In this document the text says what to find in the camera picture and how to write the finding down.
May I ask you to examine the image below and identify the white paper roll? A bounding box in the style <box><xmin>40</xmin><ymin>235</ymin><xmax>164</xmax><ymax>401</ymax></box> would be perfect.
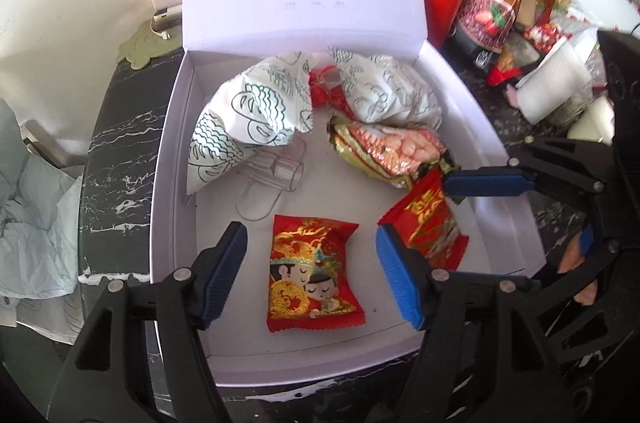
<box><xmin>516</xmin><ymin>40</ymin><xmax>593</xmax><ymax>125</ymax></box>

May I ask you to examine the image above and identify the red cartoon-print snack packet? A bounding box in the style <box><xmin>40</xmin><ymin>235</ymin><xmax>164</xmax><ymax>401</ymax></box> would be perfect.
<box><xmin>265</xmin><ymin>214</ymin><xmax>366</xmax><ymax>333</ymax></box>

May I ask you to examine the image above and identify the person's right hand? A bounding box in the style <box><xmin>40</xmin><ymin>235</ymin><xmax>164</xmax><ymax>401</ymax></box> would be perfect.
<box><xmin>557</xmin><ymin>235</ymin><xmax>601</xmax><ymax>306</ymax></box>

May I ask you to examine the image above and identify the red toy propeller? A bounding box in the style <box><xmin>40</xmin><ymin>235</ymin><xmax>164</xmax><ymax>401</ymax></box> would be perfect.
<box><xmin>307</xmin><ymin>64</ymin><xmax>353</xmax><ymax>110</ymax></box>

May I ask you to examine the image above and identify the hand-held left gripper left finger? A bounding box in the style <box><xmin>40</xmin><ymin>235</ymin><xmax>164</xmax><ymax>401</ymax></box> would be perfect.
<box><xmin>47</xmin><ymin>220</ymin><xmax>249</xmax><ymax>423</ymax></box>

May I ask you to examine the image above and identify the white pastry-print bread packet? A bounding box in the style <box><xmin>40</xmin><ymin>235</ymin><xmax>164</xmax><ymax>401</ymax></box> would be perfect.
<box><xmin>327</xmin><ymin>46</ymin><xmax>443</xmax><ymax>129</ymax></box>

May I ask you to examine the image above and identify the cream white kettle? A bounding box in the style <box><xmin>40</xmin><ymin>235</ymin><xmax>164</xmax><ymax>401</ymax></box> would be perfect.
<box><xmin>567</xmin><ymin>96</ymin><xmax>616</xmax><ymax>144</ymax></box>

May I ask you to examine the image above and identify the red gold-print snack packet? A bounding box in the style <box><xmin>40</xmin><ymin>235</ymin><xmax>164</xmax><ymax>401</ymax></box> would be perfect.
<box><xmin>377</xmin><ymin>166</ymin><xmax>470</xmax><ymax>271</ymax></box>

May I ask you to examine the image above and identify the green scalloped mat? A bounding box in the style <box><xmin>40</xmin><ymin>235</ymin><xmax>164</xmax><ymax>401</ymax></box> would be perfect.
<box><xmin>116</xmin><ymin>20</ymin><xmax>185</xmax><ymax>71</ymax></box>

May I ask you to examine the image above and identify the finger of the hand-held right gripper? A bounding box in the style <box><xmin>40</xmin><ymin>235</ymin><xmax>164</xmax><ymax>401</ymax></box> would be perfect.
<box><xmin>442</xmin><ymin>137</ymin><xmax>613</xmax><ymax>224</ymax></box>
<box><xmin>530</xmin><ymin>203</ymin><xmax>640</xmax><ymax>304</ymax></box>

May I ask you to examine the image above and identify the grey-green padded jacket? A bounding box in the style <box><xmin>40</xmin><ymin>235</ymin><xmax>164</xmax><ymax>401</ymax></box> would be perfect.
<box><xmin>0</xmin><ymin>98</ymin><xmax>83</xmax><ymax>329</ymax></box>

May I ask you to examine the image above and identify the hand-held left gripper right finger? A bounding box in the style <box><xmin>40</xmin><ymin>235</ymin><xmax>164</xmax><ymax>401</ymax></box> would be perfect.
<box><xmin>375</xmin><ymin>223</ymin><xmax>576</xmax><ymax>423</ymax></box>

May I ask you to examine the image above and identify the gold shrimp snack packet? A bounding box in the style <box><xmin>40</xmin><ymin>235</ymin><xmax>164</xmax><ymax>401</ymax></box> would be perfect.
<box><xmin>326</xmin><ymin>114</ymin><xmax>461</xmax><ymax>190</ymax></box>

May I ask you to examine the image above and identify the white power bank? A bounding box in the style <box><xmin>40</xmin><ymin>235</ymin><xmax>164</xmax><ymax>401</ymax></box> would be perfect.
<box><xmin>151</xmin><ymin>0</ymin><xmax>183</xmax><ymax>33</ymax></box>

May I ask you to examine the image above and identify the small orange snack packet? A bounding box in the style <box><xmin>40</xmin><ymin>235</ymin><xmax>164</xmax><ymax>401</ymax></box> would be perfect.
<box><xmin>487</xmin><ymin>40</ymin><xmax>538</xmax><ymax>86</ymax></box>

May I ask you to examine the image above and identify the white wave-print bread packet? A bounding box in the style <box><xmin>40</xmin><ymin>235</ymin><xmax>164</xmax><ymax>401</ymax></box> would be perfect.
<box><xmin>186</xmin><ymin>50</ymin><xmax>316</xmax><ymax>196</ymax></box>

